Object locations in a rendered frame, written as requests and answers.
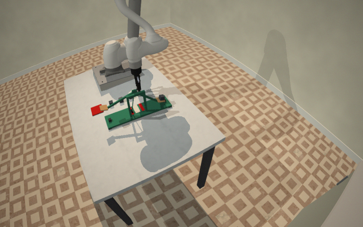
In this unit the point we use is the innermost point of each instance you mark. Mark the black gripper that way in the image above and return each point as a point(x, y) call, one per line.
point(136, 73)

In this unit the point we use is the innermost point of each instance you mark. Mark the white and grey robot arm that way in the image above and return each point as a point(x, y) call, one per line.
point(133, 48)

